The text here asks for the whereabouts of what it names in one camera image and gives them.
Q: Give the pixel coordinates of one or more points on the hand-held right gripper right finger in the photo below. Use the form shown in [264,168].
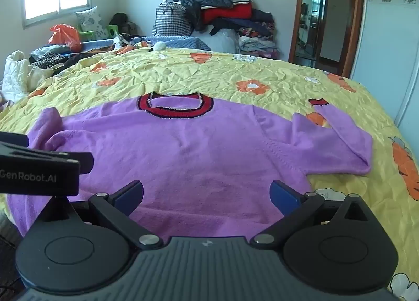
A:
[283,198]

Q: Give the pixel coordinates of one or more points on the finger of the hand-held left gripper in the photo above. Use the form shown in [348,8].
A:
[83,163]
[13,140]

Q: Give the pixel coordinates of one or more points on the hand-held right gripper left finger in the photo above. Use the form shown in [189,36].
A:
[129,198]

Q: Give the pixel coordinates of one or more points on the purple sweater with red collar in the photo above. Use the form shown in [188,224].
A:
[196,157]

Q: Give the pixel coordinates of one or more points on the dark patterned clothes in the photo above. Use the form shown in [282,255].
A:
[49,57]

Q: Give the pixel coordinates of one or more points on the stack of folded clothes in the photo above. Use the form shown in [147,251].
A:
[257,42]

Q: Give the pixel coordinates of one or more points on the white quilted jacket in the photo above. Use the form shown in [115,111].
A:
[16,72]

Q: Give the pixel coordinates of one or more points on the orange plastic bag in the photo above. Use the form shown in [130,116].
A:
[64,36]

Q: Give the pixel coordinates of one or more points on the green plastic chair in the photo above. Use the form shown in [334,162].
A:
[113,29]

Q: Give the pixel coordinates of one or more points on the white fluffy ball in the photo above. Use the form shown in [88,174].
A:
[159,45]

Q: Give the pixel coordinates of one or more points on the floral pillow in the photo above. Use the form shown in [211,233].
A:
[91,21]

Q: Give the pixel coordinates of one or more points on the yellow floral quilt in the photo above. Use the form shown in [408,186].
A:
[196,72]

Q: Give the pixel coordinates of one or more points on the dark bag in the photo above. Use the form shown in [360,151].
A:
[119,21]

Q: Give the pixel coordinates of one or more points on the blue blanket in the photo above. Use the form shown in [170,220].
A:
[183,42]

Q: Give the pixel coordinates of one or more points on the checkered bag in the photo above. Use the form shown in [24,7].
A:
[172,21]

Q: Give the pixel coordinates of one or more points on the white plastic bag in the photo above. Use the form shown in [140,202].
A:
[219,41]

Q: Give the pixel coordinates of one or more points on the white wardrobe with flower trim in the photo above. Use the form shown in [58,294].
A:
[386,42]

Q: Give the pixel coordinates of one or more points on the dark wooden door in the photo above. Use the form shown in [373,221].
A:
[316,9]

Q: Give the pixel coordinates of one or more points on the red garment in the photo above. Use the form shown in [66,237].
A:
[226,13]

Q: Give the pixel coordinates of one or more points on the wooden door frame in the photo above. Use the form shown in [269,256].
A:
[355,9]

